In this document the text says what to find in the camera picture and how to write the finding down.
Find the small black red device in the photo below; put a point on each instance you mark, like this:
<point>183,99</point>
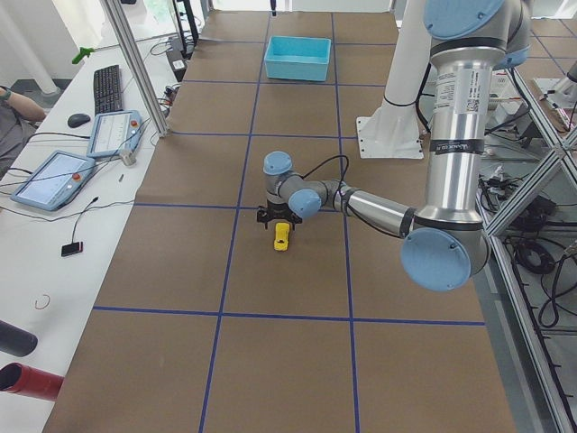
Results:
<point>71,249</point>

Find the teach pendant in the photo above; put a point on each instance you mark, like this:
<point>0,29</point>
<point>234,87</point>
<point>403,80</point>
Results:
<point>57,181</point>
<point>114,132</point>

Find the light blue plastic bin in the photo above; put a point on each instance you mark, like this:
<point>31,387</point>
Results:
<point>298,58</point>

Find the near teach pendant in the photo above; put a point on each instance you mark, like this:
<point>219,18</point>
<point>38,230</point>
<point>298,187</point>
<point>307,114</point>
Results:
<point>57,181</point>

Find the black keyboard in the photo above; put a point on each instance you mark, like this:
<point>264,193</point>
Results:
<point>107,90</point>

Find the person in grey shirt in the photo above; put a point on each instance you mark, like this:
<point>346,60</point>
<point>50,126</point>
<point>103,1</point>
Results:
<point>19,115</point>

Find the black tube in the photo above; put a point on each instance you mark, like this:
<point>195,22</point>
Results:
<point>16,341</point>

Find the white desk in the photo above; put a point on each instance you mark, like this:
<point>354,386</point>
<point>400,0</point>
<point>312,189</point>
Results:
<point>31,238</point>

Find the red tube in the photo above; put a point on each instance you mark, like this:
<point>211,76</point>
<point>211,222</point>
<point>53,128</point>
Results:
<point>28,381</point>

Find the aluminium frame rail right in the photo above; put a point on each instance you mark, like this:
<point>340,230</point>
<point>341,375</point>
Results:
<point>527,198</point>

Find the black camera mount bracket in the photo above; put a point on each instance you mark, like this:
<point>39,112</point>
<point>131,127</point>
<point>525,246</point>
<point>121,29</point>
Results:
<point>262,212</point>

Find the black computer mouse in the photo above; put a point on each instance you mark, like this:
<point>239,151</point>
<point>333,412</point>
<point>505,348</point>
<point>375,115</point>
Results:
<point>77,120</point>

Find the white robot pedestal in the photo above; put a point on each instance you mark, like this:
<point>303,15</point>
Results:
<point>392,132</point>

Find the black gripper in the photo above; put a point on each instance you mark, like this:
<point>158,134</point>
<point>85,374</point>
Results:
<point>279,211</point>

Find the far teach pendant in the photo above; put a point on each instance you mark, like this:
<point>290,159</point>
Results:
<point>114,132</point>

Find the yellow beetle toy car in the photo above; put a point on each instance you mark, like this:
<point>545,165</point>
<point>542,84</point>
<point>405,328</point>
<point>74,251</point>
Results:
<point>281,240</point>

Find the aluminium frame post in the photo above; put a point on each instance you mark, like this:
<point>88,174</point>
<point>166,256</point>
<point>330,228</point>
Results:
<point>123,32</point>

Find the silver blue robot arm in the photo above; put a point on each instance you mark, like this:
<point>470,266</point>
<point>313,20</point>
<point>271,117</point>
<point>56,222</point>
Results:
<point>429,134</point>

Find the green plastic handle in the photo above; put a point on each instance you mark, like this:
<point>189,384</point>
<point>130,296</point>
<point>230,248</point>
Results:
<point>83,52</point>

